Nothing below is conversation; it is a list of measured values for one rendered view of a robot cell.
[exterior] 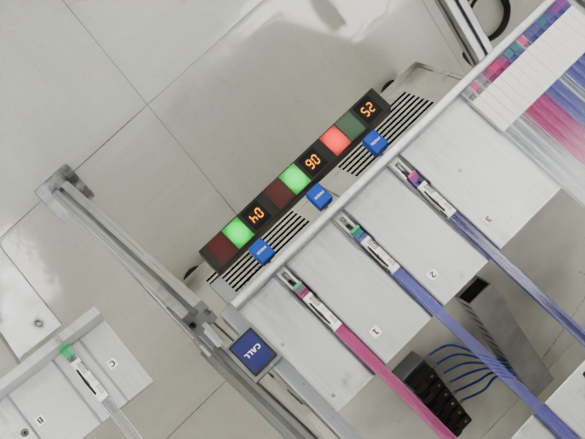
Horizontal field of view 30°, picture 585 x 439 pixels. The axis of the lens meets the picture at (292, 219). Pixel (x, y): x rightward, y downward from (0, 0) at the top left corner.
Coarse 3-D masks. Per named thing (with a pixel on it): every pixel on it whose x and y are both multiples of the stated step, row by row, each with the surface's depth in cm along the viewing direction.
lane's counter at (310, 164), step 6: (312, 150) 153; (306, 156) 153; (312, 156) 153; (318, 156) 153; (300, 162) 153; (306, 162) 153; (312, 162) 153; (318, 162) 153; (324, 162) 153; (306, 168) 153; (312, 168) 153; (318, 168) 153; (312, 174) 152
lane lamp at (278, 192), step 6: (276, 180) 152; (270, 186) 152; (276, 186) 152; (282, 186) 152; (270, 192) 152; (276, 192) 152; (282, 192) 152; (288, 192) 152; (270, 198) 152; (276, 198) 152; (282, 198) 152; (288, 198) 152; (276, 204) 151; (282, 204) 151
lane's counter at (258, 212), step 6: (252, 204) 151; (258, 204) 151; (246, 210) 151; (252, 210) 151; (258, 210) 151; (264, 210) 151; (246, 216) 151; (252, 216) 151; (258, 216) 151; (264, 216) 151; (270, 216) 151; (252, 222) 151; (258, 222) 151; (264, 222) 151; (258, 228) 151
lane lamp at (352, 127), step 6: (348, 114) 154; (342, 120) 154; (348, 120) 154; (354, 120) 154; (342, 126) 154; (348, 126) 154; (354, 126) 154; (360, 126) 154; (348, 132) 154; (354, 132) 154; (360, 132) 154; (354, 138) 153
